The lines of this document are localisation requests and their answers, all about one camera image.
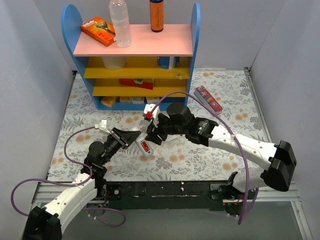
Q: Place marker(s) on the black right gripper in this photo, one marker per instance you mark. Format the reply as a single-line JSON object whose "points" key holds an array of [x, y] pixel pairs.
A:
{"points": [[159, 127]]}

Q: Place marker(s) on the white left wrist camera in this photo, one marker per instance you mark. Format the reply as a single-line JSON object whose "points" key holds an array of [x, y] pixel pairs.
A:
{"points": [[102, 126]]}

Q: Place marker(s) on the white and red remote control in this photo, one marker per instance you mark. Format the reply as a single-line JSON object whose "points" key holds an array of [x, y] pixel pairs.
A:
{"points": [[144, 146]]}

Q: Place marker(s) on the red box on shelf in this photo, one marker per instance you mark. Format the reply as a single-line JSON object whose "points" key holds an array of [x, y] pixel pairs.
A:
{"points": [[137, 82]]}

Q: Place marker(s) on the yellow orange box on shelf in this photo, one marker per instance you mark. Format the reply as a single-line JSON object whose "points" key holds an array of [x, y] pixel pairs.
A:
{"points": [[109, 101]]}

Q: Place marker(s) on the orange cologne bottle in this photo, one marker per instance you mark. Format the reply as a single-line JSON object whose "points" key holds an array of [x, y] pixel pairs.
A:
{"points": [[156, 15]]}

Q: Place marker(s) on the clear plastic bottle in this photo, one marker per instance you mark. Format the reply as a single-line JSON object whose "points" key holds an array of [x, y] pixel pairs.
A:
{"points": [[120, 20]]}

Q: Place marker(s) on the orange razor box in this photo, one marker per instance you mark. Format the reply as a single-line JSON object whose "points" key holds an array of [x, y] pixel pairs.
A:
{"points": [[100, 30]]}

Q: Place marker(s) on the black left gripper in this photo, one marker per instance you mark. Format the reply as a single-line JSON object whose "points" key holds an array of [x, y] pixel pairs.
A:
{"points": [[120, 138]]}

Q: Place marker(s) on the white battery cover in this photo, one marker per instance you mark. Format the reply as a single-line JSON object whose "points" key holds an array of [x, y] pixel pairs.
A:
{"points": [[171, 138]]}

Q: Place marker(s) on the white cup on shelf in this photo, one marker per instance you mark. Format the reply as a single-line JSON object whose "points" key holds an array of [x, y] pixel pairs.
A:
{"points": [[114, 62]]}

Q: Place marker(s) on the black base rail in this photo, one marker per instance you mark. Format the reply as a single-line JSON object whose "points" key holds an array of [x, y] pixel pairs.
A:
{"points": [[177, 195]]}

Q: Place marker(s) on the red toothpaste box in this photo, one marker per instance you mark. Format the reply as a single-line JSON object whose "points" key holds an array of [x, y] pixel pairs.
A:
{"points": [[207, 99]]}

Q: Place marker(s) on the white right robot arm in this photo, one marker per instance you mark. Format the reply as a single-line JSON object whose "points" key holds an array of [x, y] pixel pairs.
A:
{"points": [[276, 163]]}

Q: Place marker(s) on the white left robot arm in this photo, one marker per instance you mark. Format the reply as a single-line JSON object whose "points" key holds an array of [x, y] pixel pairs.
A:
{"points": [[49, 222]]}

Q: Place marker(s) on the blue white box on shelf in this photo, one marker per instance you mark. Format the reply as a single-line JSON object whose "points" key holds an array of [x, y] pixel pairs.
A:
{"points": [[168, 62]]}

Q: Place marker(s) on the blue and yellow shelf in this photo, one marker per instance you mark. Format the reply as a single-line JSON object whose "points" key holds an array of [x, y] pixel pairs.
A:
{"points": [[178, 40]]}

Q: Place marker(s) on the white orange soap box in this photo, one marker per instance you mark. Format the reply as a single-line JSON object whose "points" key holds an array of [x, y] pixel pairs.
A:
{"points": [[137, 100]]}

